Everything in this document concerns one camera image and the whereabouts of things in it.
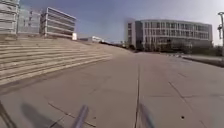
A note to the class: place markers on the grass lawn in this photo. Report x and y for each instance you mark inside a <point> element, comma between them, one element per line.
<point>206,60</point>

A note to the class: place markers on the tall lamp pole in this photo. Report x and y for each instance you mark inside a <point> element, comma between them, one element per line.
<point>222,33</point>

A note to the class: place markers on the grey concrete paved plaza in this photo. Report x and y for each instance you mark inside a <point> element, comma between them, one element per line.
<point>116,86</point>

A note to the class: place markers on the blue glass building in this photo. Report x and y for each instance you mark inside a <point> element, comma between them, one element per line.
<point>29,23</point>

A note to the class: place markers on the wide concrete steps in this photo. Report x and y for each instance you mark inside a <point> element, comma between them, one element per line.
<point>40,56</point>

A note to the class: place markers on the pale building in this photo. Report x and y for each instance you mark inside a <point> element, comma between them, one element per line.
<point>8,16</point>

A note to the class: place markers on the white layered building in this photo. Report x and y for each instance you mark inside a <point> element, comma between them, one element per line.
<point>58,23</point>

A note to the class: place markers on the low white building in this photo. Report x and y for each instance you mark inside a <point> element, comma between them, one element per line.
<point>92,39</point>

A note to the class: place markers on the dark row of bushes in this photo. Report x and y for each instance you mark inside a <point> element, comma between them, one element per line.
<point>203,50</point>

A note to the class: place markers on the large grey glass building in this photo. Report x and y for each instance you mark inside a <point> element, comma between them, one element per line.
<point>170,33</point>

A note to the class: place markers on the robot's own part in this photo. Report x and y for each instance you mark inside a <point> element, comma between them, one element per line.
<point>80,118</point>
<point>146,116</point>

